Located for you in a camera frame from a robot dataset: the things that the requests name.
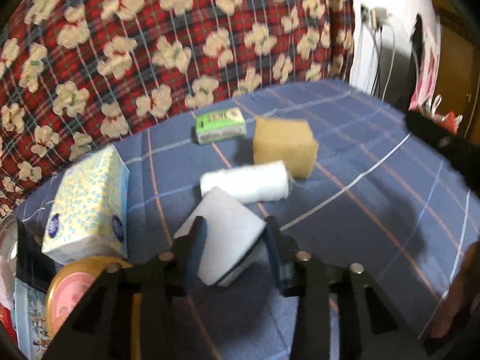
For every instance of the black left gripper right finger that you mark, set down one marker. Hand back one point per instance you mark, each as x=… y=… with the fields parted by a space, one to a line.
x=369 y=326

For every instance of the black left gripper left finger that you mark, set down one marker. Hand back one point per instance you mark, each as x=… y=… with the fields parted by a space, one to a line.
x=158 y=281

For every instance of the pink fluffy cloth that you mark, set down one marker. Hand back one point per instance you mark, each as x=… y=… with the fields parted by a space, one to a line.
x=7 y=285

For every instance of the white melamine sponge block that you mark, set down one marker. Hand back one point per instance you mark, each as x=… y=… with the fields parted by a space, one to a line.
x=233 y=237

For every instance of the right hand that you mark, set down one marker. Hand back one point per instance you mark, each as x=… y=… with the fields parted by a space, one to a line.
x=463 y=290

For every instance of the orange plastic bag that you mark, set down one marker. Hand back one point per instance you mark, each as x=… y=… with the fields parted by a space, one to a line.
x=450 y=121

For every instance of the gold lidded round jar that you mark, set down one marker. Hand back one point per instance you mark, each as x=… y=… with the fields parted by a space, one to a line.
x=71 y=292

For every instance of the brown wooden door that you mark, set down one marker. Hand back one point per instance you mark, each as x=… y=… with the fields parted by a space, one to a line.
x=458 y=79

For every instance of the red embroidered cloth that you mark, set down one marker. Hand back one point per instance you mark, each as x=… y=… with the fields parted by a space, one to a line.
x=6 y=321

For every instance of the yellow dotted tissue box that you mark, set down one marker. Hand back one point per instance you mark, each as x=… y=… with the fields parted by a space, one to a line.
x=88 y=216

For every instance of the pink patchwork hanging cloth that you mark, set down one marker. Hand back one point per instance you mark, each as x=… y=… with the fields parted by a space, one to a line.
x=426 y=48

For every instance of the blue plaid bed sheet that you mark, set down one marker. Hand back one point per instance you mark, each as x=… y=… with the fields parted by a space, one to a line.
x=375 y=196

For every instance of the round metal tin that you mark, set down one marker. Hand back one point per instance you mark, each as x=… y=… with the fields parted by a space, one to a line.
x=9 y=237

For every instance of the white charger plug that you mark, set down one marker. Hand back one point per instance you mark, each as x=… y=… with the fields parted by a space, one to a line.
x=379 y=17

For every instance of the white rolled towel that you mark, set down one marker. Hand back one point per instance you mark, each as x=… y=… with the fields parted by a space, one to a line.
x=250 y=184

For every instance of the yellow sponge block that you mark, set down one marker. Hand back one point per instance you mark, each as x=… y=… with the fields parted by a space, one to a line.
x=288 y=140

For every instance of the green small tissue pack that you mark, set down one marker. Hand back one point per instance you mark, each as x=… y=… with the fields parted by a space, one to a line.
x=219 y=125

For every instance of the red plaid bear blanket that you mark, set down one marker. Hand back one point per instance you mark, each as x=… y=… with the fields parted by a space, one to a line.
x=78 y=74

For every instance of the wall power outlet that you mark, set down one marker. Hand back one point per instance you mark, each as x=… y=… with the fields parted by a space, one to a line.
x=365 y=14

